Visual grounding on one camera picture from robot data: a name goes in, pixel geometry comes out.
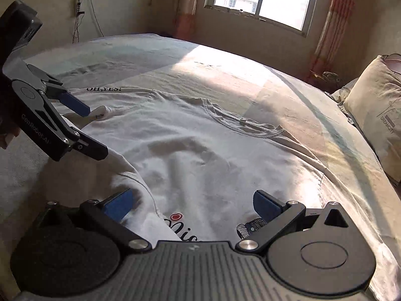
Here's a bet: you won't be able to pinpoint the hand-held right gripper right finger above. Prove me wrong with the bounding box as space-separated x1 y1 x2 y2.
235 190 364 254

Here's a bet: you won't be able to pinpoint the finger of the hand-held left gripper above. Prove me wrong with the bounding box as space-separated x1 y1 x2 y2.
47 100 109 161
27 63 91 117

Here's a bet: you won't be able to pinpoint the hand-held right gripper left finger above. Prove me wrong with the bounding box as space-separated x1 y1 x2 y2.
37 189 154 255

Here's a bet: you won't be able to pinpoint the white printed t-shirt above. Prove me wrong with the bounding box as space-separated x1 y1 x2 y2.
39 86 398 301

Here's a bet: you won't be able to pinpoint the person's left hand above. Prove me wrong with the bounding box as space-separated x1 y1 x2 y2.
0 122 22 150

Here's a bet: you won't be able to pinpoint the bed with striped sheet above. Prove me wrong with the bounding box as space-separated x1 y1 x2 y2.
0 33 401 301

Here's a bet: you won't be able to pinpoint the beige printed pillow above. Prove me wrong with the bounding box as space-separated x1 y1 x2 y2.
343 55 401 182

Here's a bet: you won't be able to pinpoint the pink patterned curtain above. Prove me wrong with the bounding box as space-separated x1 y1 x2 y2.
309 0 361 79
174 0 201 41

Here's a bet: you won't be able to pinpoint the wooden bed headboard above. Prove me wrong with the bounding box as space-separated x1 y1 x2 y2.
380 53 401 72

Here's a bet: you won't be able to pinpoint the window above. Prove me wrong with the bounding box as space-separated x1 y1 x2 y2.
204 0 317 38

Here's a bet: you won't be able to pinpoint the black television cables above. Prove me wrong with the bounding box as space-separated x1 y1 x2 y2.
50 0 105 44

